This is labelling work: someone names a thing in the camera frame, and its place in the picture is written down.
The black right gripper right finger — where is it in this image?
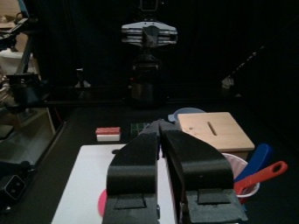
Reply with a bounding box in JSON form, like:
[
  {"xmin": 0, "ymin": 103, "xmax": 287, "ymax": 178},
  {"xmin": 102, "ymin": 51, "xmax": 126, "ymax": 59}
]
[{"xmin": 159, "ymin": 118, "xmax": 248, "ymax": 224}]

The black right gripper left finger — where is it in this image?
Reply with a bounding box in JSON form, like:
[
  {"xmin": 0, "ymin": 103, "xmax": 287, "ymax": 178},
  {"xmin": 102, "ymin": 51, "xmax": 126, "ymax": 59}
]
[{"xmin": 102, "ymin": 119, "xmax": 162, "ymax": 224}]

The light blue bowl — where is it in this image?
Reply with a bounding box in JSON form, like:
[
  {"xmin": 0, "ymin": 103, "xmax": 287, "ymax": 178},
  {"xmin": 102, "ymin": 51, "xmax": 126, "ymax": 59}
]
[{"xmin": 167, "ymin": 107, "xmax": 207, "ymax": 123}]

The pale pink utensil cup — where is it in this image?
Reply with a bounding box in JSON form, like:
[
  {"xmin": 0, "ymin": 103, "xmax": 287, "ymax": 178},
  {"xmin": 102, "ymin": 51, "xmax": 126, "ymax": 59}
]
[{"xmin": 220, "ymin": 152, "xmax": 262, "ymax": 205}]

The black clamp device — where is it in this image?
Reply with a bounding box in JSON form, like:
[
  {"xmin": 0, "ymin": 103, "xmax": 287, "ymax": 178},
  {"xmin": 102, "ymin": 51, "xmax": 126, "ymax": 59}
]
[{"xmin": 4, "ymin": 73, "xmax": 51, "ymax": 114}]

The blue plastic utensil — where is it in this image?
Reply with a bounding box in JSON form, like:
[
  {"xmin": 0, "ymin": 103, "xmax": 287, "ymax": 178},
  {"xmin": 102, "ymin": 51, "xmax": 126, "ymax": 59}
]
[{"xmin": 232, "ymin": 143, "xmax": 274, "ymax": 183}]

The red plastic utensil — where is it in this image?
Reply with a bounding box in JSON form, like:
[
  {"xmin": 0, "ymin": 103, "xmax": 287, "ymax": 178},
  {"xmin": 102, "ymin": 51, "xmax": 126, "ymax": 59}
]
[{"xmin": 232, "ymin": 160, "xmax": 290, "ymax": 194}]

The thin diagonal brace wire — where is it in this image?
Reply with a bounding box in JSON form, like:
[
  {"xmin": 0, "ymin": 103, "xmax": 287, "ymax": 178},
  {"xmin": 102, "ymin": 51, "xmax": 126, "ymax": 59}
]
[{"xmin": 228, "ymin": 43, "xmax": 267, "ymax": 79}]

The aluminium frame post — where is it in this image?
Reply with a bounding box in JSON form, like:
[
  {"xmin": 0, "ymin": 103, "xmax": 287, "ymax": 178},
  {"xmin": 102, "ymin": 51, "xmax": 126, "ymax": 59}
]
[{"xmin": 13, "ymin": 0, "xmax": 40, "ymax": 77}]

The dark green block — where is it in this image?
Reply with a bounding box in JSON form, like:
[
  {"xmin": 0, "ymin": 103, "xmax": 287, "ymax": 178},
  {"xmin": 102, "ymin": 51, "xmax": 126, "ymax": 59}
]
[{"xmin": 130, "ymin": 122, "xmax": 152, "ymax": 138}]

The pink dough disc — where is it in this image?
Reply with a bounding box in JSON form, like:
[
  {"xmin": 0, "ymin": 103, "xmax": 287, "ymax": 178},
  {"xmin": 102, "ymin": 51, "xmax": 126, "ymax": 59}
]
[{"xmin": 97, "ymin": 188, "xmax": 110, "ymax": 218}]

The white cutting board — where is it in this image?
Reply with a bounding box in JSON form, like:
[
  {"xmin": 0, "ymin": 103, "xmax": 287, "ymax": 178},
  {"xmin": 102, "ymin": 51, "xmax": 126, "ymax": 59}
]
[{"xmin": 51, "ymin": 143, "xmax": 180, "ymax": 224}]

